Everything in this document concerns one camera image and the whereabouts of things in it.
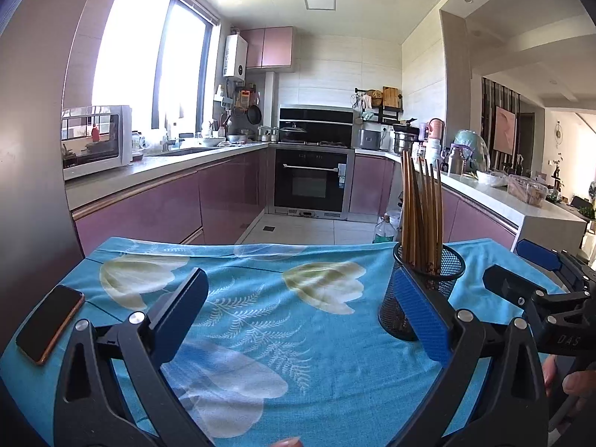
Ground wooden chopstick six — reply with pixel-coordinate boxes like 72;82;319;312
433;161;444;275

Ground white water heater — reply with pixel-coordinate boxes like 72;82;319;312
223;34;247;82

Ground dark wooden chopstick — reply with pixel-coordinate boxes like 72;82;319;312
402;151;418;267

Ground right hand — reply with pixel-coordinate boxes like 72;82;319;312
542;355;596;399

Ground white microwave oven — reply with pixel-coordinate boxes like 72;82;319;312
61;105;132;181

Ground oil bottle on floor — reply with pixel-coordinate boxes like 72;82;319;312
373;213;398;243

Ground black frying pan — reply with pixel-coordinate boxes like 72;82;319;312
245;105;263;125

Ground black wall shelf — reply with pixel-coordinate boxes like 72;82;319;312
352;87;403;125

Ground clear food container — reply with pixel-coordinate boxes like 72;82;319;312
507;175;548;208

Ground steel pot on counter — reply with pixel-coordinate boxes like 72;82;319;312
393;125;419;155

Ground pink thermos jug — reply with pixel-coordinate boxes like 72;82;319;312
425;118;444;168

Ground black built-in oven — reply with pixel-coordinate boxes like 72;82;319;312
269;144;355;220

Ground black smartphone orange case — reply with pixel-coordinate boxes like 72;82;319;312
15;285;85;365

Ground black mesh utensil holder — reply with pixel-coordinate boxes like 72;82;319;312
378;243;466;341

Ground left hand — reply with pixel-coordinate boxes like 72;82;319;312
271;437;303;447

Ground pink upper cabinet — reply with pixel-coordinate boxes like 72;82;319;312
240;26;295;70

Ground blue floral tablecloth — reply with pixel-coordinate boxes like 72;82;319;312
0;235;565;447

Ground pink kitchen cabinets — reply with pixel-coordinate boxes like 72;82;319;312
73;149;517;254

